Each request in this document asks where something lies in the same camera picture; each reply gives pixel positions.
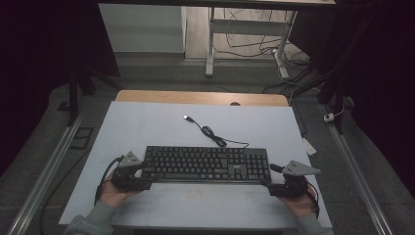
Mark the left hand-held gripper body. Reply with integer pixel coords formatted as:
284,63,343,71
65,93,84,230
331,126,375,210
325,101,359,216
111,151,153,193

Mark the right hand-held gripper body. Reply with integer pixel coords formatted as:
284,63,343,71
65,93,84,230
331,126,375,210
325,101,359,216
267,160,322,200

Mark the black keyboard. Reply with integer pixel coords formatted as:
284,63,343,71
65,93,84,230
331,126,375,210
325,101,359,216
140,145,273,184

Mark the person's right hand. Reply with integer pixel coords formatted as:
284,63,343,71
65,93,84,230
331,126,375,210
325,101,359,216
278,187,319,220

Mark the person's left hand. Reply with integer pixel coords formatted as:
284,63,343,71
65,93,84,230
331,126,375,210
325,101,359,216
98,171,142,209

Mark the white paper tag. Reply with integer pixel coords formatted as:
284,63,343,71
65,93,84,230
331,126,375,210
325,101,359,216
301,137,318,157

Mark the white table mat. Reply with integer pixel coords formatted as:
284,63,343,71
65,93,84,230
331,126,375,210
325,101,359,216
58,101,333,229

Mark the black metal stand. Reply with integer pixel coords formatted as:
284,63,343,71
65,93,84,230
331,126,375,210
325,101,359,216
67,65,123,126
293,19,360,135

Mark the white-legged desk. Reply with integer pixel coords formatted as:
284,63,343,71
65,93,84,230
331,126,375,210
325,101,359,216
97,0,337,79

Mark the dark curtain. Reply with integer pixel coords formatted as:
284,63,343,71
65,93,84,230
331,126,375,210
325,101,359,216
0,0,120,177
288,0,415,190

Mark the left hand-held gripper black cable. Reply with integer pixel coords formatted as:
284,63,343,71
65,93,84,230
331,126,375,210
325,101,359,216
93,155,125,207

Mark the hand-held gripper black cable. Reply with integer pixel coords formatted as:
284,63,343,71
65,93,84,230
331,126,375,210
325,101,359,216
304,180,321,219
93,155,125,207

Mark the right hand-held gripper black cable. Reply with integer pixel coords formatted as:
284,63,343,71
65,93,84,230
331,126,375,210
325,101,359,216
304,180,321,219

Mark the aluminium rail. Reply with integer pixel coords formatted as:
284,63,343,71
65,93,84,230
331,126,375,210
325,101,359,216
6,112,84,235
327,125,394,235

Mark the black keyboard cable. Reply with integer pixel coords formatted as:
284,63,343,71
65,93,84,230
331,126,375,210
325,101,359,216
183,115,250,150

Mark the long black floor cable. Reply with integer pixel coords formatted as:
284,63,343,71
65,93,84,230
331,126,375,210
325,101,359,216
39,148,96,235

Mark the tangle of black floor cables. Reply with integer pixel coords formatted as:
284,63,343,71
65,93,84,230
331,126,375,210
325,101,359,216
213,8,324,96

